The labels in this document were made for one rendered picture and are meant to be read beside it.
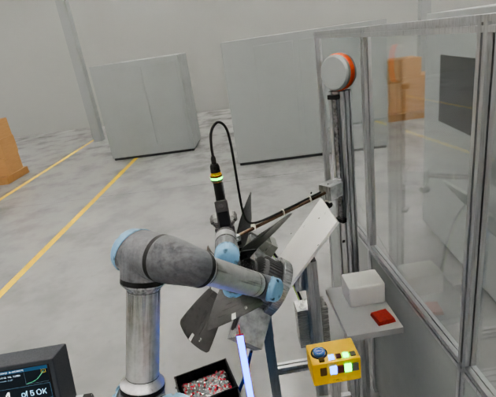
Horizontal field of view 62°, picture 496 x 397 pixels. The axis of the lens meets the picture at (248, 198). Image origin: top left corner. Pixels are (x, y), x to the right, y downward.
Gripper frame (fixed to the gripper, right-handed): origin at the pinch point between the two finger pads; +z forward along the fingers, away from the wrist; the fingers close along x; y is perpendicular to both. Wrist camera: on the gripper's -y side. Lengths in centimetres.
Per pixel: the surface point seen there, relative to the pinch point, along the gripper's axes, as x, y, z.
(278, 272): 18.2, 32.3, 1.9
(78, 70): -339, -40, 992
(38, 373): -62, 26, -43
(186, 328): -24, 52, 1
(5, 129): -434, 47, 732
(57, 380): -57, 29, -44
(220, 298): -6.0, 29.6, -14.0
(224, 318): -5.0, 30.0, -26.1
